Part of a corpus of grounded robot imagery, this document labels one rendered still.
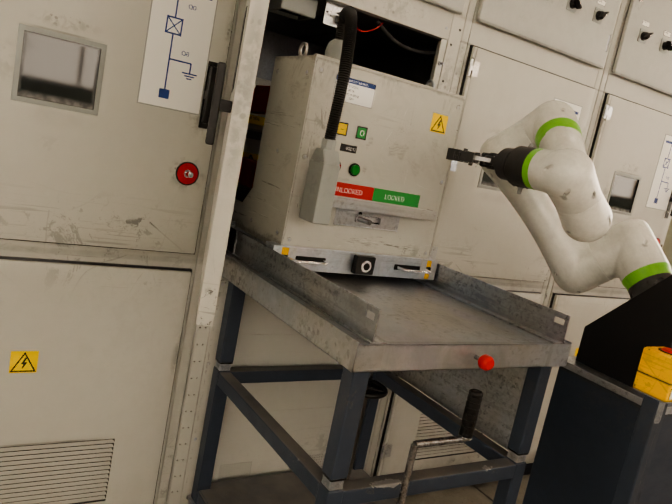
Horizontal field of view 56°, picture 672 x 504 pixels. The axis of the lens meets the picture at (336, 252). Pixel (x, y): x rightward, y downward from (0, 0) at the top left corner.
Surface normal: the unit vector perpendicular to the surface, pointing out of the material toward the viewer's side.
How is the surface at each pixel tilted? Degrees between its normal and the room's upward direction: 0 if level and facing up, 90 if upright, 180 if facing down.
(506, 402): 90
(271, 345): 90
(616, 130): 89
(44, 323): 90
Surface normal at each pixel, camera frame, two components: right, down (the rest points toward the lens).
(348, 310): -0.83, -0.08
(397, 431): 0.52, 0.24
